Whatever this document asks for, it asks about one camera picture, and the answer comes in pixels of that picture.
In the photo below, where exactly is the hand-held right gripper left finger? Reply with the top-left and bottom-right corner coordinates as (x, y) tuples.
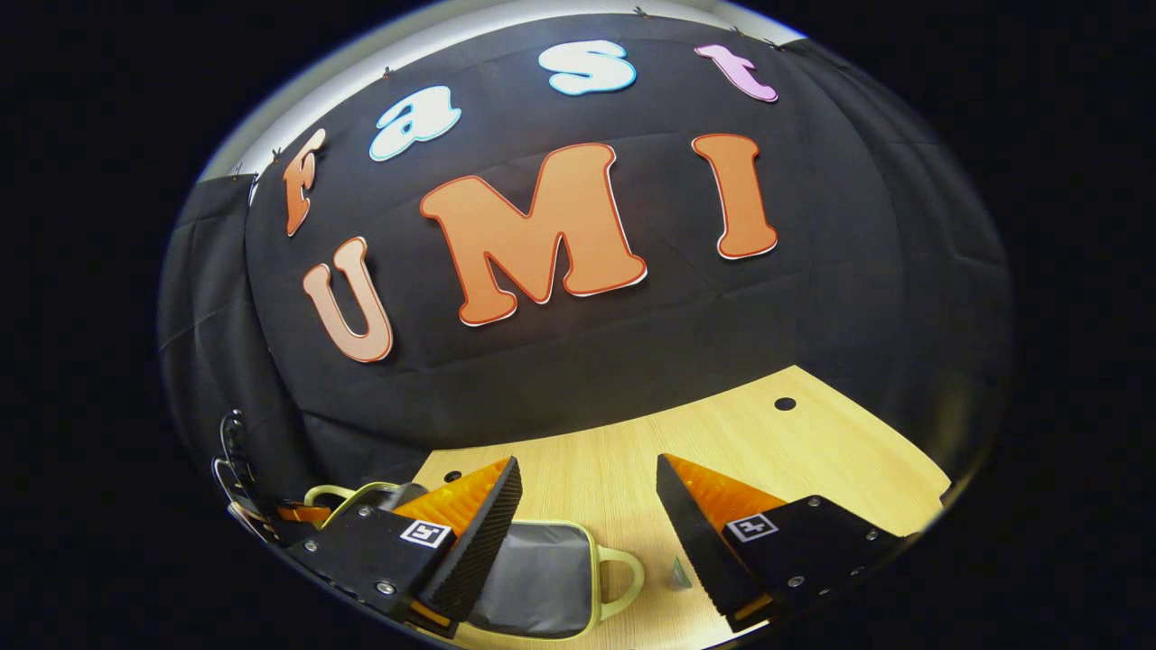
(287, 456), (524, 639)

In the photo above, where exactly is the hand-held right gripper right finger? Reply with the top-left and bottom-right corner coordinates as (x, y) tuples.
(657, 453), (904, 633)

